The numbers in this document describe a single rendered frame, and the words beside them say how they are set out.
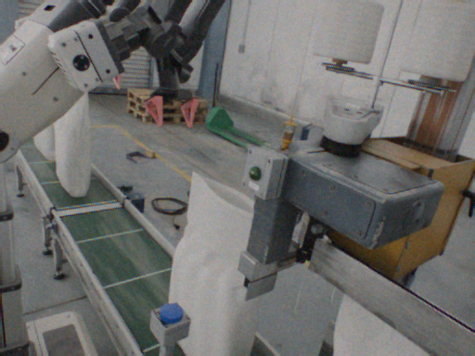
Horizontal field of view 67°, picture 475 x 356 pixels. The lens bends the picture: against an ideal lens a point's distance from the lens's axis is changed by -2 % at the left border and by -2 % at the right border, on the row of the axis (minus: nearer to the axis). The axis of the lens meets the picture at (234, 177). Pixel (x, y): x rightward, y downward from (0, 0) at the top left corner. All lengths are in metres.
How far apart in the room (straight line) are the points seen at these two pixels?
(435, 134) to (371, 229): 0.52
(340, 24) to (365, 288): 0.65
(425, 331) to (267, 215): 0.39
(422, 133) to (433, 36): 0.32
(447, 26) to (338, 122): 0.30
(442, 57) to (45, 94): 0.91
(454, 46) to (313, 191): 0.43
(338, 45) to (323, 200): 0.47
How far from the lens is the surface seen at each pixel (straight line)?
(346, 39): 1.03
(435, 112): 1.13
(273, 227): 0.81
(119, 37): 0.89
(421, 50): 0.92
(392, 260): 1.00
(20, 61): 1.02
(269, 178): 0.73
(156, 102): 0.99
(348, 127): 0.81
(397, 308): 0.87
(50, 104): 1.03
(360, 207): 0.66
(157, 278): 1.91
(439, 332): 0.85
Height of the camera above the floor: 1.53
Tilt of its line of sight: 20 degrees down
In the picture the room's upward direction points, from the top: 10 degrees clockwise
